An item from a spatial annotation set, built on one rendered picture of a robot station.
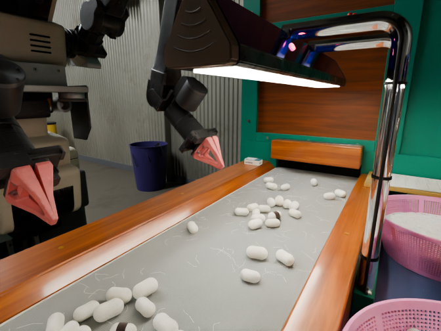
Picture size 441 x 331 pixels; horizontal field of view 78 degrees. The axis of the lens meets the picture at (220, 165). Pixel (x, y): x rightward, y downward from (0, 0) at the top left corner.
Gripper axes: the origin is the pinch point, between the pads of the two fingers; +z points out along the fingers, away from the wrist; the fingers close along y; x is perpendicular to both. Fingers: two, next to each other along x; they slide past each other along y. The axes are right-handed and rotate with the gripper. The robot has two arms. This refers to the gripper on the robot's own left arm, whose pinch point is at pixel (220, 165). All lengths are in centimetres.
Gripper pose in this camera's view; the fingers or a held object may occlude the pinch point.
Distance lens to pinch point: 65.5
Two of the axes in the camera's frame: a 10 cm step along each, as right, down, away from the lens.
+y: 5.4, -1.9, 8.2
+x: -5.6, 6.4, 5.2
